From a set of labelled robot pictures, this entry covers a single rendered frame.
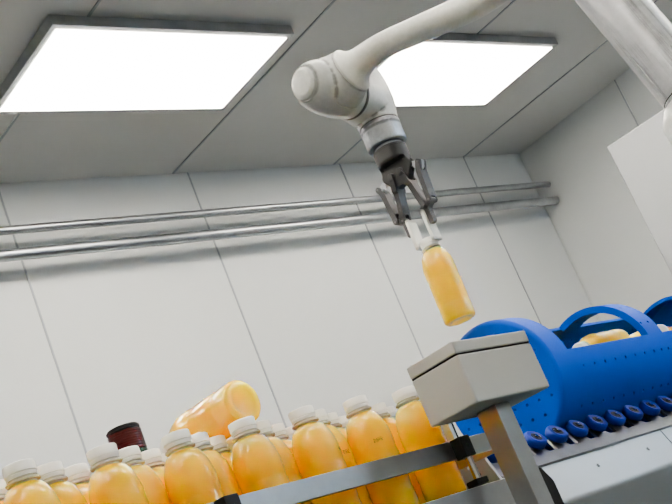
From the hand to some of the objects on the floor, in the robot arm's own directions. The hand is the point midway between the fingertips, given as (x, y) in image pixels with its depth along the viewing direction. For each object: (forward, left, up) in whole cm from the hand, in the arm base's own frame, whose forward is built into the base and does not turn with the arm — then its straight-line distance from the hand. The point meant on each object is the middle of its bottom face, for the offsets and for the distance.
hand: (423, 230), depth 253 cm
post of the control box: (-33, +42, -146) cm, 156 cm away
